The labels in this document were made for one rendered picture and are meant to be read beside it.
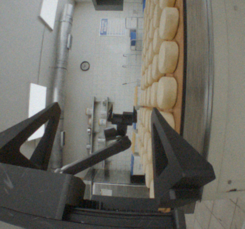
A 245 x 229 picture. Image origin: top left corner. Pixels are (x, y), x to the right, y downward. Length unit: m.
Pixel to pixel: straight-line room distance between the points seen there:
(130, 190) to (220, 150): 3.86
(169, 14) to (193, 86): 0.12
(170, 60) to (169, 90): 0.04
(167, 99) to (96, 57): 4.64
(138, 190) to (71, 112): 3.06
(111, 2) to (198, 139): 0.79
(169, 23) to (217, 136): 0.19
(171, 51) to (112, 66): 4.43
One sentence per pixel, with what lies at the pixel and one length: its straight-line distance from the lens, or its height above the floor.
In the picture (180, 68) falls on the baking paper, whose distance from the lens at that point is 0.21.
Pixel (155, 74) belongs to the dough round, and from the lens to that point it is 0.28.
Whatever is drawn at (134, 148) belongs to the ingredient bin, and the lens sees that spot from 3.87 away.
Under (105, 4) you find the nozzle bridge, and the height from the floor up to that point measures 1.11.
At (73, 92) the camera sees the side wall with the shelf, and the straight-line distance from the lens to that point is 4.75.
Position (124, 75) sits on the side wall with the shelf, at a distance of 4.52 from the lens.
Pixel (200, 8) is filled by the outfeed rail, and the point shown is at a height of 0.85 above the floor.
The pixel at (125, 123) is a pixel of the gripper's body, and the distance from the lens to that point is 0.66.
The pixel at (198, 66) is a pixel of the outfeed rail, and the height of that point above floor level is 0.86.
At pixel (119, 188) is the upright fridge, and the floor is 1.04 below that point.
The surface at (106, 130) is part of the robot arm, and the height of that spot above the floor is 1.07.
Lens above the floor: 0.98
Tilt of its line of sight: 1 degrees up
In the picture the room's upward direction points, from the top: 87 degrees counter-clockwise
